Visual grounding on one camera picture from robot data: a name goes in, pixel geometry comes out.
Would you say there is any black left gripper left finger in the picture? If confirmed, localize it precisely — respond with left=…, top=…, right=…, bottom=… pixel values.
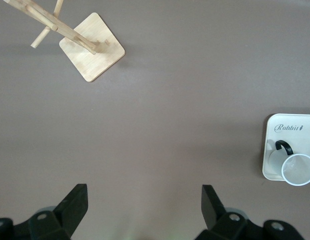
left=0, top=183, right=89, bottom=240

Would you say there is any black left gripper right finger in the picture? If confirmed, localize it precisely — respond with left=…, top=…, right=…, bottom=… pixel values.
left=196, top=184, right=305, bottom=240

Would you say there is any white smiley mug black handle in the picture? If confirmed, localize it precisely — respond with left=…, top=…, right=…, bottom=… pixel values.
left=268, top=140, right=310, bottom=187

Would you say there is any cream rectangular tray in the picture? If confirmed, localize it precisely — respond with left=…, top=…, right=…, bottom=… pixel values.
left=260, top=113, right=310, bottom=182

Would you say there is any wooden mug stand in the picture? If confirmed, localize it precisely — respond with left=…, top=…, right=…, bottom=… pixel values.
left=3, top=0, right=126, bottom=83

